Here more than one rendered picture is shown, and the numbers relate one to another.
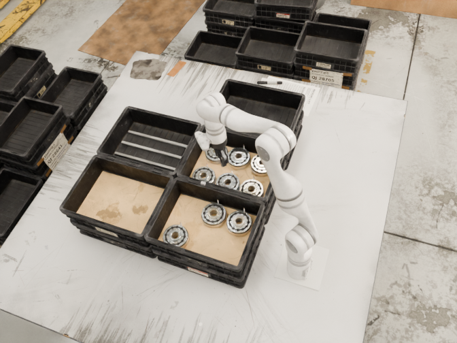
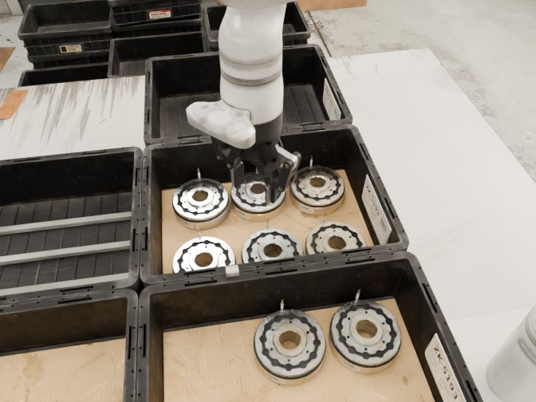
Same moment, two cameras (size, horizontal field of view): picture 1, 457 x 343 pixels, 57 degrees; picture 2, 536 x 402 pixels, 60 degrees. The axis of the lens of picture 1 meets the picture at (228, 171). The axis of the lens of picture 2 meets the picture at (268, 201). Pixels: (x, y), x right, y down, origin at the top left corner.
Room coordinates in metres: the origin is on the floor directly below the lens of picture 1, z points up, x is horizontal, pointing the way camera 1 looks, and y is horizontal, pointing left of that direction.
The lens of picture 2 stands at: (0.63, 0.30, 1.49)
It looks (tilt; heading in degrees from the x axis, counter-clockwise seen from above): 48 degrees down; 322
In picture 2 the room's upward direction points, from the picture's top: straight up
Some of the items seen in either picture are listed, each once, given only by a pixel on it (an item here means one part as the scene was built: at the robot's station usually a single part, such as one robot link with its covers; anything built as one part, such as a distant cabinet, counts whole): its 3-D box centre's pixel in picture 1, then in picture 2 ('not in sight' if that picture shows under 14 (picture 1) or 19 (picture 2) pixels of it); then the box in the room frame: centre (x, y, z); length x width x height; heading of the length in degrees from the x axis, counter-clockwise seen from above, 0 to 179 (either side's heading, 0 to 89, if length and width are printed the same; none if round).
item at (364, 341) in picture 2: (239, 220); (366, 329); (0.79, -0.01, 0.86); 0.05 x 0.05 x 0.01
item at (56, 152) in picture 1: (57, 151); not in sight; (1.70, 1.01, 0.41); 0.31 x 0.02 x 0.16; 152
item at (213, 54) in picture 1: (217, 59); (74, 108); (2.45, -0.06, 0.26); 0.40 x 0.30 x 0.23; 62
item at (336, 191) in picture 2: (262, 162); (317, 184); (1.05, -0.15, 0.86); 0.10 x 0.10 x 0.01
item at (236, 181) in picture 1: (227, 182); (272, 253); (0.98, 0.01, 0.86); 0.10 x 0.10 x 0.01
